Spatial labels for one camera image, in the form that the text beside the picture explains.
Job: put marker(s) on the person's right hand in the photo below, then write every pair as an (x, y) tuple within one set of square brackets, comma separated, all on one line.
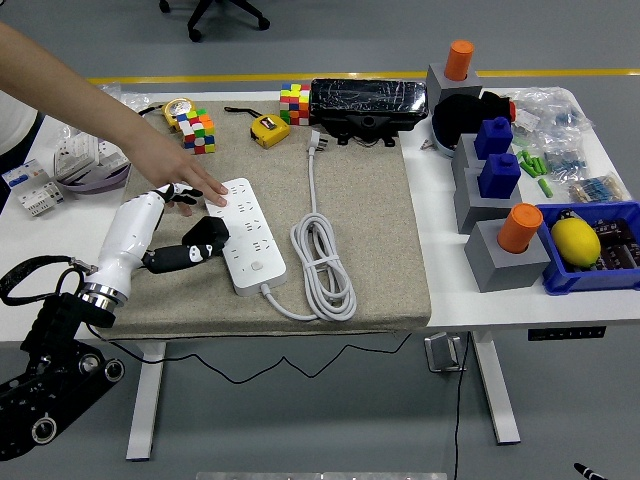
[(167, 162)]

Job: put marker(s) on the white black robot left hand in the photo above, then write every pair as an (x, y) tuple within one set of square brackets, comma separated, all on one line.
[(127, 235)]

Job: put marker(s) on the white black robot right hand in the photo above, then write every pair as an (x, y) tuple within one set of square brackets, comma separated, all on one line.
[(592, 471)]

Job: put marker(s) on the black plug adapter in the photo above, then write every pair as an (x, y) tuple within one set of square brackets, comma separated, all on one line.
[(210, 230)]

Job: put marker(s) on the white power strip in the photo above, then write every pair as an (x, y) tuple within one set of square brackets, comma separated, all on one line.
[(255, 240)]

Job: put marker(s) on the person's right forearm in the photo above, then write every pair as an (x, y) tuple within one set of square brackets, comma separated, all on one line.
[(65, 85)]

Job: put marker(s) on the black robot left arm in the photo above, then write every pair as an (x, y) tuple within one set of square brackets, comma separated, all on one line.
[(55, 340)]

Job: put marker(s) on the white-edged colourful puzzle cube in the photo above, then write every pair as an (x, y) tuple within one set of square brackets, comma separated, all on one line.
[(197, 131)]

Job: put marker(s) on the round yellow tape measure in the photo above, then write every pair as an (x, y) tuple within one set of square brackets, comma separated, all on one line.
[(179, 109)]

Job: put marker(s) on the empty clear plastic bag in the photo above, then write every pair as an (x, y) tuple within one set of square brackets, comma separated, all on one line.
[(134, 102)]

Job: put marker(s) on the white blue circuit breaker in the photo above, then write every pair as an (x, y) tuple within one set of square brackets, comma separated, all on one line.
[(32, 187)]

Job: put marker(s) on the square yellow tape measure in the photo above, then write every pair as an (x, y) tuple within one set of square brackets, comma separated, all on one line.
[(270, 131)]

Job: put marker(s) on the white table leg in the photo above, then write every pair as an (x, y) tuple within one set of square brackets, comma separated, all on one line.
[(495, 390), (145, 400)]

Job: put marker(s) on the black table control panel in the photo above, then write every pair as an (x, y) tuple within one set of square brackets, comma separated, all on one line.
[(567, 333)]

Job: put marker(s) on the neon stickerless puzzle cube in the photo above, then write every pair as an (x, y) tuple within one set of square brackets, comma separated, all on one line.
[(295, 102)]

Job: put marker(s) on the black office chair base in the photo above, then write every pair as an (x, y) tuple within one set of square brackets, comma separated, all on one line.
[(220, 15)]

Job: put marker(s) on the person's body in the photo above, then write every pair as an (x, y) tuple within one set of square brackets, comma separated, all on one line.
[(12, 125)]

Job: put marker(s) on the blue plastic bin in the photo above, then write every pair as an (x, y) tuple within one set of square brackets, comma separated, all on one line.
[(590, 280)]

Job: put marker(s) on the silver metal hook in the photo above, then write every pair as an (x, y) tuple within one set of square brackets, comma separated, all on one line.
[(442, 352)]

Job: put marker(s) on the grey-brown fabric mat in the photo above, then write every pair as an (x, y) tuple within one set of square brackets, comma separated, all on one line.
[(365, 225)]

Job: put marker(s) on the black film-wrapped long box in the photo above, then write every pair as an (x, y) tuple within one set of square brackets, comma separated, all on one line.
[(367, 100)]

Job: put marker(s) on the grey square block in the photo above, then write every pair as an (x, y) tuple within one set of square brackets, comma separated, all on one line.
[(465, 152), (440, 85), (480, 210), (505, 265)]

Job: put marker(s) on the yellow lemon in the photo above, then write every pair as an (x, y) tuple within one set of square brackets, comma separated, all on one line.
[(575, 241)]

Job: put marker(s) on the dark electronic components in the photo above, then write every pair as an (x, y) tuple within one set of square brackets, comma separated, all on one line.
[(620, 242)]

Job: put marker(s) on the orange cylinder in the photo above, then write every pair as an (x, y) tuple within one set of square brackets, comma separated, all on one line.
[(459, 60), (520, 227)]

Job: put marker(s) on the clear bag tan resistors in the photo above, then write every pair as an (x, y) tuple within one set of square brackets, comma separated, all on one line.
[(597, 190)]

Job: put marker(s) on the small green plastic cylinder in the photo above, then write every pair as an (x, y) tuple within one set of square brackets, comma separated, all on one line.
[(545, 188), (543, 167), (535, 166), (527, 167), (524, 156)]

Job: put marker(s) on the blue stepped block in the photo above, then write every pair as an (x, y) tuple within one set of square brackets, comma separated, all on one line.
[(492, 137), (500, 175)]

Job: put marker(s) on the small clear bag blue resistors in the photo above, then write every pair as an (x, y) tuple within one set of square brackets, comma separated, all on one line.
[(565, 161)]

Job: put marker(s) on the large clear bag blue parts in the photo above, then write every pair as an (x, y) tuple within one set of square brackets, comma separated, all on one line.
[(550, 110)]

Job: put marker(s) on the white wall socket panel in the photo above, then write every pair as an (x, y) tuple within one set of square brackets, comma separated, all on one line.
[(112, 157), (75, 157)]

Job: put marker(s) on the black plastic bracket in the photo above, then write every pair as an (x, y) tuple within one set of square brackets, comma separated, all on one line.
[(362, 127)]

